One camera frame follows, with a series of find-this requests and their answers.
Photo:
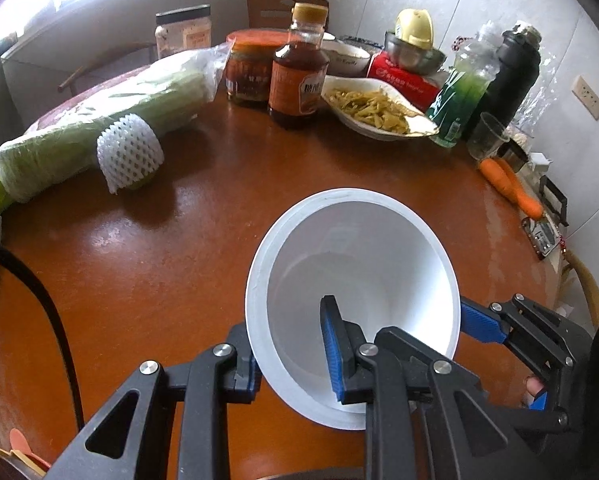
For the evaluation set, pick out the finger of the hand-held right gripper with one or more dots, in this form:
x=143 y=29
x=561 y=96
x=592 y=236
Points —
x=479 y=320
x=397 y=342

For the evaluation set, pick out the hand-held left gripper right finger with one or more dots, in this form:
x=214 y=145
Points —
x=332 y=350

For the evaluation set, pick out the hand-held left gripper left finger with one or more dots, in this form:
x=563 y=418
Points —
x=244 y=382

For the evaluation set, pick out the orange plate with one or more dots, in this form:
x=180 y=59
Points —
x=20 y=440

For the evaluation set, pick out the yellow shell-shaped plate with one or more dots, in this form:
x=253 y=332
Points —
x=26 y=464

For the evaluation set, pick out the person's right hand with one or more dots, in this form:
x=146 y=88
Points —
x=533 y=386

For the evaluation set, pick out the small metal gadget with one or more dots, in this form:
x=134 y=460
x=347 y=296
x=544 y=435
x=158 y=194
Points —
x=544 y=240

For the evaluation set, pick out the wooden chair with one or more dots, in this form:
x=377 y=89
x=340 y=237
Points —
x=269 y=10
x=587 y=280

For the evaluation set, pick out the orange carrot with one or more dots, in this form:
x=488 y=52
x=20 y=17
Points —
x=529 y=202
x=497 y=175

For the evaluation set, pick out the small metal cup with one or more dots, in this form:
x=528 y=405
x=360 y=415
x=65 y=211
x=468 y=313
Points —
x=514 y=157

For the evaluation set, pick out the clear plastic cup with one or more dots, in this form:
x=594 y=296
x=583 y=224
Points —
x=487 y=137

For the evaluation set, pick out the white oval plate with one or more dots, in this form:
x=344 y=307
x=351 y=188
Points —
x=424 y=127

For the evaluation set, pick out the green drink bottle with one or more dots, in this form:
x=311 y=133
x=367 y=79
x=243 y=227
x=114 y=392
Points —
x=459 y=100

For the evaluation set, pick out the pickled vegetable strips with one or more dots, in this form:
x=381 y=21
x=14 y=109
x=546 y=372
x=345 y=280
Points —
x=369 y=107

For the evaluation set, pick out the black thermos flask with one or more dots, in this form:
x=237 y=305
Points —
x=514 y=75

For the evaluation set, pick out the red tissue box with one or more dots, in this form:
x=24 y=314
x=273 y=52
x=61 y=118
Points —
x=404 y=82

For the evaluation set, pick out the small steel bowl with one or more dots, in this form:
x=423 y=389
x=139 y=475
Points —
x=414 y=62

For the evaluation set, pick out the brown sauce bottle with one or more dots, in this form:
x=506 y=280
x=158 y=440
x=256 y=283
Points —
x=297 y=85

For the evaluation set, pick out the white ceramic bowl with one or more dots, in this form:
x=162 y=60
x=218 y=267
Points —
x=347 y=62

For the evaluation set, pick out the red-lidded sauce jar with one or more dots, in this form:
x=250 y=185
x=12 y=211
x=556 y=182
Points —
x=249 y=75

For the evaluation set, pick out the yellow round plastic object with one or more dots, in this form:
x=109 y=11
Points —
x=414 y=27

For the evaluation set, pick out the wrapped napa cabbage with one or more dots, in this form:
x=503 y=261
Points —
x=104 y=110

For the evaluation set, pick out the black-lidded clear jar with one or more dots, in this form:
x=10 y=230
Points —
x=184 y=35

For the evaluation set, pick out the white wall outlet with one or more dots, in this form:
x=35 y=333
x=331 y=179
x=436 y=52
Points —
x=588 y=97

